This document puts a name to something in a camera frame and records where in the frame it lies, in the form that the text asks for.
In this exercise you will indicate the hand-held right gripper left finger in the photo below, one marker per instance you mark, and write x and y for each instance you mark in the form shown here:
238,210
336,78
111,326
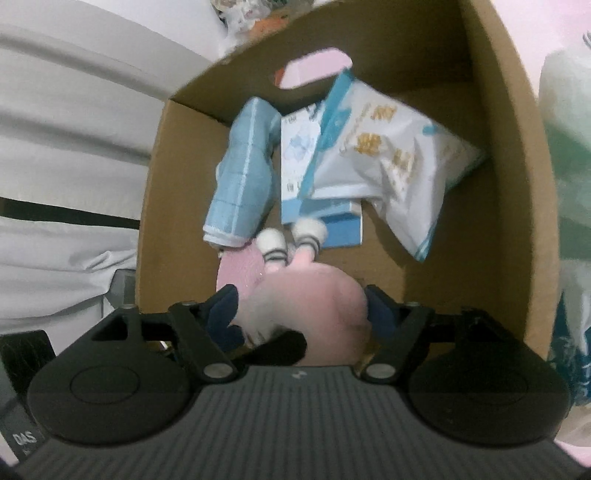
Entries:
226,318

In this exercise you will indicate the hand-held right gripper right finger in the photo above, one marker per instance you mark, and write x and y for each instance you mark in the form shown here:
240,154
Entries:
381,314

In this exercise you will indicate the pink cloth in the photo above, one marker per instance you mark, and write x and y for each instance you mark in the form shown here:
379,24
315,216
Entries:
235,270

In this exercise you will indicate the pink plush toy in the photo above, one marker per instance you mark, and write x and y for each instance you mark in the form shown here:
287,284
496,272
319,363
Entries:
314,304

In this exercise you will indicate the teal towel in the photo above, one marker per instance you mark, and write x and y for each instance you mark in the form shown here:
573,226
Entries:
240,184

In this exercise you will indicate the white blue wipes pack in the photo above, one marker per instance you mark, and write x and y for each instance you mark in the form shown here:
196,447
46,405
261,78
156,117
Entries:
295,161

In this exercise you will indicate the brown cardboard box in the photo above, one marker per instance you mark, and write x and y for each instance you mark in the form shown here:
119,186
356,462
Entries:
503,161

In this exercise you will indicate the white curtain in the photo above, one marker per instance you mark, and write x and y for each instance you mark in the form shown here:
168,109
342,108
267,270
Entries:
69,138

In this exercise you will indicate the white blue plastic bag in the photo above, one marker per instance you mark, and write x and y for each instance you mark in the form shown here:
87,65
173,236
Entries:
568,138

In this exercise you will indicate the pile of crumpled bags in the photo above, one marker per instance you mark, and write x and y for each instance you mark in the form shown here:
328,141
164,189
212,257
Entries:
240,23

